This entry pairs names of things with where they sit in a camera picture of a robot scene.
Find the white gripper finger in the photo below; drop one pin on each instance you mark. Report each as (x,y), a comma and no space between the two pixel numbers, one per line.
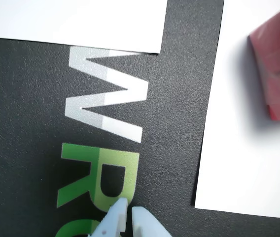
(113,222)
(145,224)

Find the white sheet labelled Home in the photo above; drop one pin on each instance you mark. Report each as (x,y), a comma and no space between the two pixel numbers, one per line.
(241,160)

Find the pink paper box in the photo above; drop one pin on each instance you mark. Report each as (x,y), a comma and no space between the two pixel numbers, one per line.
(278,74)

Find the dark mat with WROB print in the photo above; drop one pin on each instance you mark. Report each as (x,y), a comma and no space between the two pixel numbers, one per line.
(19,111)

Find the white sheet labelled 1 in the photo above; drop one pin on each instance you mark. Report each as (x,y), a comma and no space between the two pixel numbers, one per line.
(80,19)

